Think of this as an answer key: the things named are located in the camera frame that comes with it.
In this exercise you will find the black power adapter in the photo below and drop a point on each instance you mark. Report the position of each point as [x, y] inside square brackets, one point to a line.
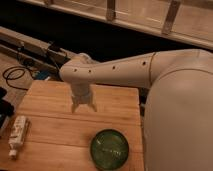
[53, 47]

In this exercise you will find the green ceramic bowl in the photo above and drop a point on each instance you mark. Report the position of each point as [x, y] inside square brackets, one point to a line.
[109, 150]

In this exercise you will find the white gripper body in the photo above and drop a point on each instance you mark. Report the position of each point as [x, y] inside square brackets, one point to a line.
[81, 94]

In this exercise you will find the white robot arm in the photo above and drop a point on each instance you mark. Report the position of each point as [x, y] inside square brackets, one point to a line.
[178, 119]

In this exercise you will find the wooden cutting board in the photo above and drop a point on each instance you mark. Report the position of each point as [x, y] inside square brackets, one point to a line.
[58, 138]

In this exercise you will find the white plastic bottle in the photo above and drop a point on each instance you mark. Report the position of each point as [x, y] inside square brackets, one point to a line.
[17, 136]

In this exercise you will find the black device at left edge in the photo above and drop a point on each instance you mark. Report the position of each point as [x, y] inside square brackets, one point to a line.
[6, 108]

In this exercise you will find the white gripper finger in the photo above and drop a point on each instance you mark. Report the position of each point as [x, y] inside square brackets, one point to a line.
[74, 107]
[93, 107]

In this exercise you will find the blue object on floor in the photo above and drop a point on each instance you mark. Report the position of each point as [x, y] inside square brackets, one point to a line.
[42, 75]

